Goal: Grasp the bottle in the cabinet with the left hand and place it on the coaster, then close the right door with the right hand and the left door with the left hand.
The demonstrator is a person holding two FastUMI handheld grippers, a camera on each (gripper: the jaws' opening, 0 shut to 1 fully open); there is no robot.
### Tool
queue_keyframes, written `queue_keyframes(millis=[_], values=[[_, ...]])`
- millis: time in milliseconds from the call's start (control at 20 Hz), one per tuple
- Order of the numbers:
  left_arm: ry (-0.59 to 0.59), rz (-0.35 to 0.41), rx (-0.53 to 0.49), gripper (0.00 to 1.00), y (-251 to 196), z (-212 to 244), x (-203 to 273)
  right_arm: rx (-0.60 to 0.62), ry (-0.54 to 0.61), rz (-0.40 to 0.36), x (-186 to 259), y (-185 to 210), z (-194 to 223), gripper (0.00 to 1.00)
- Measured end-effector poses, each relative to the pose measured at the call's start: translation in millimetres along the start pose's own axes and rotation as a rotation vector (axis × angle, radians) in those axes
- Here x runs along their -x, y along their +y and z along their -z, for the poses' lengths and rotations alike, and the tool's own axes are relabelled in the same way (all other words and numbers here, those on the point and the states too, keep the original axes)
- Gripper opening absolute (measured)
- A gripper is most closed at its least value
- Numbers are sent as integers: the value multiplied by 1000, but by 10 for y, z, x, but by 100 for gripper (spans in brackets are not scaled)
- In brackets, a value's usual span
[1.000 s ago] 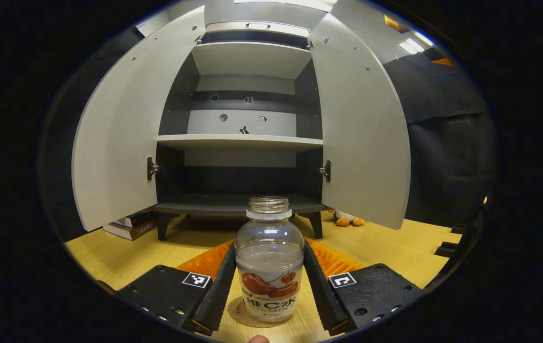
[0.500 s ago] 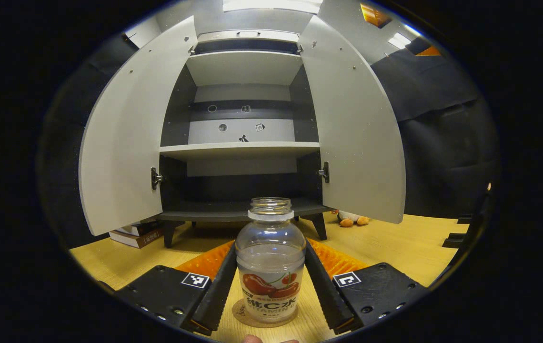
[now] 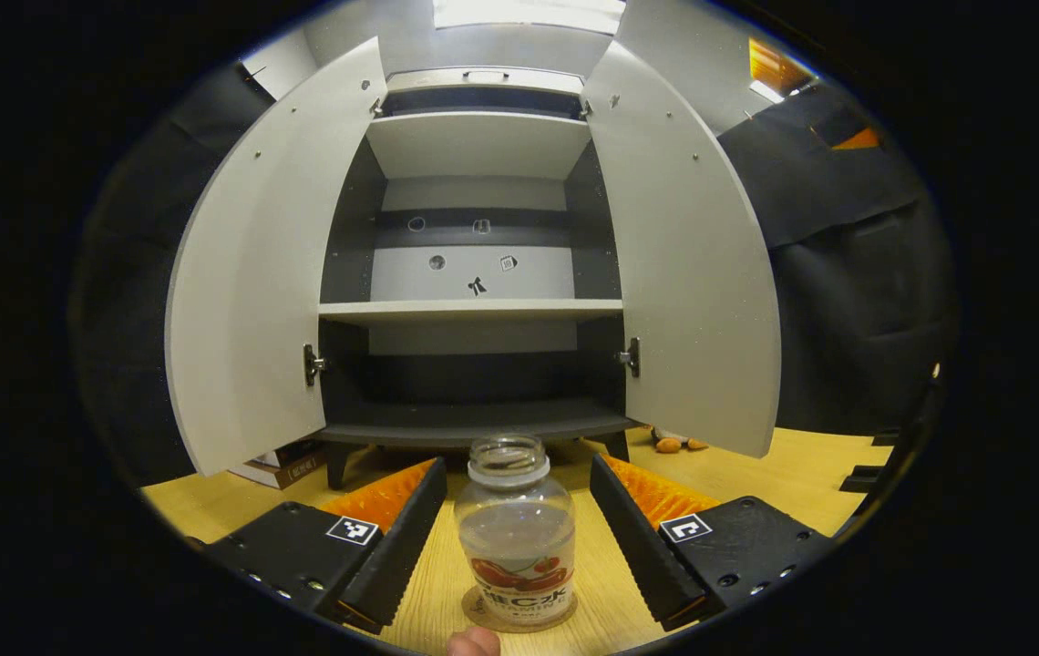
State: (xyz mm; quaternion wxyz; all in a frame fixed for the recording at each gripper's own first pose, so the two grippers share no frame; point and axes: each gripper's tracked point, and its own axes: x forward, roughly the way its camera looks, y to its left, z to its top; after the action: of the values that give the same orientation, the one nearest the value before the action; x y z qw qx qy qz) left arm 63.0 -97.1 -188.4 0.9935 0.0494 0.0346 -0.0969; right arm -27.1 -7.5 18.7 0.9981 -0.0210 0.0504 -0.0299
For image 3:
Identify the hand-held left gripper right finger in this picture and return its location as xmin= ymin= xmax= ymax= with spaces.
xmin=588 ymin=453 xmax=837 ymax=633

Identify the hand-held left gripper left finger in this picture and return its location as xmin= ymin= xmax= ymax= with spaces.
xmin=205 ymin=456 xmax=448 ymax=636

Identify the round brown coaster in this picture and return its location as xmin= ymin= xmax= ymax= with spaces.
xmin=461 ymin=583 xmax=579 ymax=634

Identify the clear bottle with red label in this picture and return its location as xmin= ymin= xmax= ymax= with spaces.
xmin=454 ymin=434 xmax=577 ymax=628

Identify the grey cabinet door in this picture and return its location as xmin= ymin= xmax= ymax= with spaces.
xmin=580 ymin=41 xmax=783 ymax=459
xmin=164 ymin=36 xmax=389 ymax=477

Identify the grey cabinet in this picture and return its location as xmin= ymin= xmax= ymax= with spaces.
xmin=317 ymin=66 xmax=641 ymax=491

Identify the grey cabinet drawer front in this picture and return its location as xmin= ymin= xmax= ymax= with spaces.
xmin=386 ymin=67 xmax=586 ymax=95

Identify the penguin plush toy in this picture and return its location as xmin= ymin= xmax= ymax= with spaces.
xmin=650 ymin=428 xmax=711 ymax=455

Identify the stack of books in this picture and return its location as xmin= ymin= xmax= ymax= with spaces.
xmin=228 ymin=439 xmax=330 ymax=491

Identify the large ceiling light panel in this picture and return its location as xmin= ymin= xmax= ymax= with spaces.
xmin=433 ymin=0 xmax=627 ymax=34

